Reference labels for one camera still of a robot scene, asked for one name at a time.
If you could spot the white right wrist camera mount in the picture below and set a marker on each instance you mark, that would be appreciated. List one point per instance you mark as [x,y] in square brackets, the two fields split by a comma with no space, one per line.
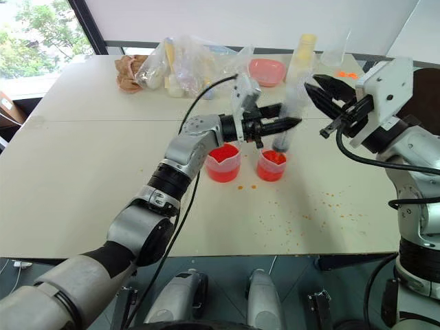
[388,86]

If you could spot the black metal bracket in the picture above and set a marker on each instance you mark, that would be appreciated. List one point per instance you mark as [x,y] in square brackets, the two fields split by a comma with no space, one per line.
[319,309]
[128,304]

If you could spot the pink plastic bowl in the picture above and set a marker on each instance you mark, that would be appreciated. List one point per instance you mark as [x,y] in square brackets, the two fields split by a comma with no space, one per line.
[266,70]

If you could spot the grey rounded robot leg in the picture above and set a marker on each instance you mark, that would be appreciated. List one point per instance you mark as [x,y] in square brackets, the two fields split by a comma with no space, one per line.
[263,299]
[178,299]

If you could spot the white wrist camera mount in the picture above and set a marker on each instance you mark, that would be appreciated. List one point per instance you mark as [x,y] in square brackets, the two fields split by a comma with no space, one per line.
[244,93]
[388,86]

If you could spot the small orange scraps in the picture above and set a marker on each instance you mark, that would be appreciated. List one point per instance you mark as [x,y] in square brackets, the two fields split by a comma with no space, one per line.
[347,74]

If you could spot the brown cardboard box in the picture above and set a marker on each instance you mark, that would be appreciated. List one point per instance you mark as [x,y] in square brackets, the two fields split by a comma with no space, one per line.
[10,110]

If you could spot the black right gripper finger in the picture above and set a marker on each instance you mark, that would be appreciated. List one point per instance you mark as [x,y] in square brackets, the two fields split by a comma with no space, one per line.
[338,90]
[324,103]

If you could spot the clear plastic syringe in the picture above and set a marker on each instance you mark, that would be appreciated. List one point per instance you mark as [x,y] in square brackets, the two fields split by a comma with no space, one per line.
[282,141]

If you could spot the black window frame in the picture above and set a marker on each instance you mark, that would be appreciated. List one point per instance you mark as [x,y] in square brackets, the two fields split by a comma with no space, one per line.
[87,25]

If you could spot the brown crumpled paper bag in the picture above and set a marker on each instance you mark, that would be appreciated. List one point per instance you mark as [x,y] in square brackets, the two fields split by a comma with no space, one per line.
[126,74]

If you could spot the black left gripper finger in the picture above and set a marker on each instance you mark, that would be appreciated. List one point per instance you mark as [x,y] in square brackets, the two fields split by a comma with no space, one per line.
[273,110]
[280,125]

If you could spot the clear bottle with yellow cap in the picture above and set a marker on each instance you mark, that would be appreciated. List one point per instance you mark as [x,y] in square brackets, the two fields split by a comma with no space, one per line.
[304,51]

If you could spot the narrow cup of red liquid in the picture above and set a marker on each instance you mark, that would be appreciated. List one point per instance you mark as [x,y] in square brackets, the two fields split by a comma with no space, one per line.
[271,166]

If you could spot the large clear plastic bag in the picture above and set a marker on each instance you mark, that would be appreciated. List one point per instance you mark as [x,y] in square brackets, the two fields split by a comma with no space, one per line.
[187,62]

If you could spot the small clear plastic bag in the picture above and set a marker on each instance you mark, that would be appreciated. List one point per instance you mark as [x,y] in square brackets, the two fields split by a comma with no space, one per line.
[239,60]

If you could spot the small white bottle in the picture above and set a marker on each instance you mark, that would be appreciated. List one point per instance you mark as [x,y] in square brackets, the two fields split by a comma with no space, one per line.
[174,87]

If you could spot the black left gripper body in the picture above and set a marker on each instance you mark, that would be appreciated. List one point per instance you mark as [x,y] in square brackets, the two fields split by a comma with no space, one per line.
[251,128]

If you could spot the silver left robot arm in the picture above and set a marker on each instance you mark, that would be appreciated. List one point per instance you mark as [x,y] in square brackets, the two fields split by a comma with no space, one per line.
[144,230]

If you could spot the empty clear plastic cup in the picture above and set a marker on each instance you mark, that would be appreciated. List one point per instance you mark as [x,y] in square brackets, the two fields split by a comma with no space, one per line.
[335,53]

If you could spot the wide cup of red liquid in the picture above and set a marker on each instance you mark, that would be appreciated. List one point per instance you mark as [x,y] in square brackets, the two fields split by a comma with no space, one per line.
[222,165]

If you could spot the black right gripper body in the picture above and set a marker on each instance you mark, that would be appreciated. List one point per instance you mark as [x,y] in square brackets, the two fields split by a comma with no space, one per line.
[354,111]

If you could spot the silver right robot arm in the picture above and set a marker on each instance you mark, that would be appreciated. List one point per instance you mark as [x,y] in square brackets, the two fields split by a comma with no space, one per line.
[414,148]

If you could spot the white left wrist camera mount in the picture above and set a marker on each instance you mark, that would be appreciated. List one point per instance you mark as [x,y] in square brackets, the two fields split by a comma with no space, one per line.
[244,93]

